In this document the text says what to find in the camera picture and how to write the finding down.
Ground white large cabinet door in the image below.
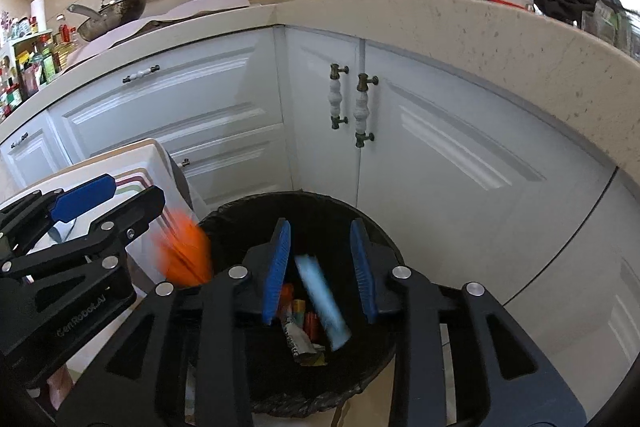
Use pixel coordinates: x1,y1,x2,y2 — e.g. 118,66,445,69
356,42,617,305

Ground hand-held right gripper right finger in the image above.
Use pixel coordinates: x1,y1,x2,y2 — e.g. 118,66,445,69
350,218,586,427

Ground metal wok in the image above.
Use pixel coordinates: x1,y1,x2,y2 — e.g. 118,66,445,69
66,0,149,42

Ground rack of seasoning bottles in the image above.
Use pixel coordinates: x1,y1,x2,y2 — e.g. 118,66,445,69
0,9,83,120

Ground white and black wrapper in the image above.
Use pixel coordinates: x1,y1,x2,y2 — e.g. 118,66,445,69
282,322,326,365

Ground light blue wrapper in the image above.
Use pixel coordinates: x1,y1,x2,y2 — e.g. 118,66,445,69
294,253,353,351

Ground white wide cabinet drawer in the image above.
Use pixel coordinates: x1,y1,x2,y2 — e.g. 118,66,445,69
50,29,285,158

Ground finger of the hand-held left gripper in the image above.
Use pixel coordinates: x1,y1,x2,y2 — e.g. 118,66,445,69
0,185,166,279
0,173,117,258

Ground white lower cabinet drawer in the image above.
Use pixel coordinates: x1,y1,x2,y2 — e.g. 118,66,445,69
165,124,297,219

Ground clear glass jars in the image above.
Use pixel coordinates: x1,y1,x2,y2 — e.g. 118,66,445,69
580,2,637,54

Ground orange wrapper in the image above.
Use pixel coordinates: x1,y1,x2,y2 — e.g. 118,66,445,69
157,212,213,288

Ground striped tablecloth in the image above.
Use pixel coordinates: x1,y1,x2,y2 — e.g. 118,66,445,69
0,138,208,298

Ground ceramic door handle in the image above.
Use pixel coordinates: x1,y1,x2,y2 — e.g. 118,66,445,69
353,73,379,148
327,63,351,128

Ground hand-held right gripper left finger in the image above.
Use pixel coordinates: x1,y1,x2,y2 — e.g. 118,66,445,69
55,218,292,427

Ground long drawer handle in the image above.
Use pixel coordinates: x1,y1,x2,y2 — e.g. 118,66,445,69
122,64,161,84

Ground black trash bin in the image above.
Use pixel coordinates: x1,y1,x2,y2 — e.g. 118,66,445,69
192,191,406,418

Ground white narrow cabinet door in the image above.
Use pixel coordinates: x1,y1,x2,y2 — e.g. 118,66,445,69
284,27,367,208

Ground pink stove cover cloth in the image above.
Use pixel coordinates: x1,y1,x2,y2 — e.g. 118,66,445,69
62,0,251,70

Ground white small cabinet door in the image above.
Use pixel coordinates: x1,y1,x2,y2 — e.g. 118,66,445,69
0,112,71,180

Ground white curved cabinet door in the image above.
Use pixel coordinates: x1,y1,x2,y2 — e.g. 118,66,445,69
500,167,640,410

